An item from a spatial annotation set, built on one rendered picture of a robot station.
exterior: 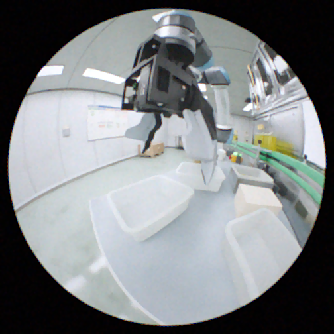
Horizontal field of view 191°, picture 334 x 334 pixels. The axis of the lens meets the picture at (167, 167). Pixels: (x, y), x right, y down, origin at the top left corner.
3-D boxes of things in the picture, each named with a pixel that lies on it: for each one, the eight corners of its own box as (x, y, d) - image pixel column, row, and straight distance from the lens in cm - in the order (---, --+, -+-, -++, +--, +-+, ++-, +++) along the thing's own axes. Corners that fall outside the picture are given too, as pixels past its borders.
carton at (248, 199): (271, 223, 43) (282, 206, 39) (236, 221, 34) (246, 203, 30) (262, 203, 50) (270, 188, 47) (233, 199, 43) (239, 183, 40)
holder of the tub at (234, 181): (274, 198, 61) (280, 185, 59) (232, 193, 47) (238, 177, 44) (263, 183, 73) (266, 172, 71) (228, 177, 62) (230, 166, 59)
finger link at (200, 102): (190, 150, 12) (166, 98, 15) (197, 148, 14) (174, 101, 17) (224, 134, 10) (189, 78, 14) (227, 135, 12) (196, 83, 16)
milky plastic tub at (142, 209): (112, 213, 36) (104, 193, 31) (160, 191, 43) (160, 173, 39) (138, 253, 26) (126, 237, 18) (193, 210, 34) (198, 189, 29)
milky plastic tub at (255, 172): (268, 197, 57) (275, 181, 55) (232, 193, 46) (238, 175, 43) (257, 181, 70) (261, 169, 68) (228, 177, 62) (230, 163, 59)
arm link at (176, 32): (171, 55, 26) (206, 44, 23) (169, 68, 23) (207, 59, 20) (143, 40, 23) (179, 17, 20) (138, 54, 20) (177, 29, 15)
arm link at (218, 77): (215, 138, 83) (205, 69, 77) (232, 140, 82) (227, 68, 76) (212, 145, 73) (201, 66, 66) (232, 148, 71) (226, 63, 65)
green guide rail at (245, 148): (258, 159, 71) (260, 147, 71) (256, 159, 71) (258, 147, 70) (224, 142, 239) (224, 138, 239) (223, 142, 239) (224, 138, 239)
